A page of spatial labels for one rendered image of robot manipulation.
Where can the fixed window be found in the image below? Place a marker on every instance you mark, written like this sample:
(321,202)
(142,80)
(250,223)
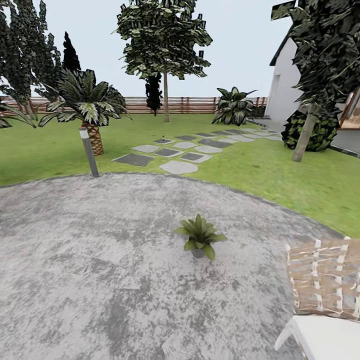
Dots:
(304,108)

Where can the garden chair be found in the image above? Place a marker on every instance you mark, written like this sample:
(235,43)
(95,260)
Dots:
(332,330)

